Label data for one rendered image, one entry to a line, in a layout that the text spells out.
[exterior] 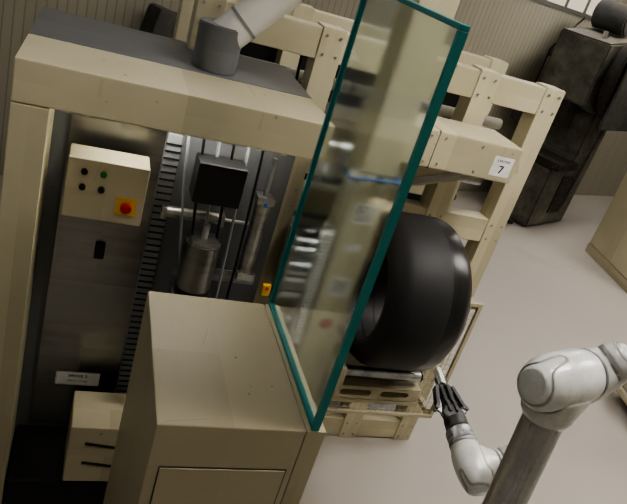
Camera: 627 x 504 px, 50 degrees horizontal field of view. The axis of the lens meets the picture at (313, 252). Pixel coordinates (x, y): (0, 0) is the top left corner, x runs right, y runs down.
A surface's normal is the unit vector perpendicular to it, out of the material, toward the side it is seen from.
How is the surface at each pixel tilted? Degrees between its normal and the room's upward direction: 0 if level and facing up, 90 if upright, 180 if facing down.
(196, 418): 0
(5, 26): 90
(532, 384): 84
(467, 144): 90
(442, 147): 90
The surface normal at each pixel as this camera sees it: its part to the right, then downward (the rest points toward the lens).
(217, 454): 0.24, 0.48
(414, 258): 0.11, -0.40
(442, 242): 0.35, -0.62
